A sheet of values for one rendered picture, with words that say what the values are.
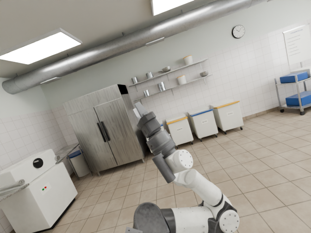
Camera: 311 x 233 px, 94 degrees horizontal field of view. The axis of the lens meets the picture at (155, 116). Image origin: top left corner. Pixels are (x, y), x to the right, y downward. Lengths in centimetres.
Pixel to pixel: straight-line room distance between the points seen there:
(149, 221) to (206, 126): 342
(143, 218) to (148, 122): 31
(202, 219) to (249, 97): 447
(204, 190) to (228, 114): 345
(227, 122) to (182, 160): 356
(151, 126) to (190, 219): 34
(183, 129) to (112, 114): 176
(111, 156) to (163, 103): 200
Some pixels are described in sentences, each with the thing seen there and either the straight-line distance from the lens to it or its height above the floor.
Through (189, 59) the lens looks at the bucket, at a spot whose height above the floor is 210.
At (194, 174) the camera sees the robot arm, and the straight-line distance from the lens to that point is 58.
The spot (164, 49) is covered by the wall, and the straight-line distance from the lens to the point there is 434.
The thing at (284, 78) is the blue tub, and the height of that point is 90.
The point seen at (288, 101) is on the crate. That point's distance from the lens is 503.
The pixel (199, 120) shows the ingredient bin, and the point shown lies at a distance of 376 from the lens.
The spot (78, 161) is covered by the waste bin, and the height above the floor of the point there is 47.
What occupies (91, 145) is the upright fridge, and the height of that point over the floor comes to 86.
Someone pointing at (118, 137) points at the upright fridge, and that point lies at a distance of 362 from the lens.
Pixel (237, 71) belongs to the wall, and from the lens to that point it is 474.
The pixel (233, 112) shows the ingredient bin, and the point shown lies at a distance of 400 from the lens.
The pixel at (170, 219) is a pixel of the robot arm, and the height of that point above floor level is 120.
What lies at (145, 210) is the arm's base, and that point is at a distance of 57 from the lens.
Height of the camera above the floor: 162
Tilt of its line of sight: 9 degrees down
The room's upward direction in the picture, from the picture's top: 19 degrees counter-clockwise
